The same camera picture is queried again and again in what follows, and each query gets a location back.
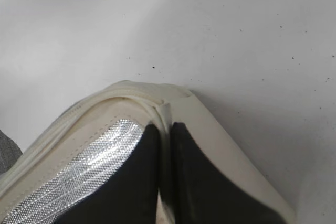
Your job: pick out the cream fabric zipper bag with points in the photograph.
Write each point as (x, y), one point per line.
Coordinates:
(89, 142)

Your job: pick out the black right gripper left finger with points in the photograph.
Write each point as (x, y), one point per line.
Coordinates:
(130, 195)

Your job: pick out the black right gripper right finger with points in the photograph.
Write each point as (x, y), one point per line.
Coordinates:
(193, 190)

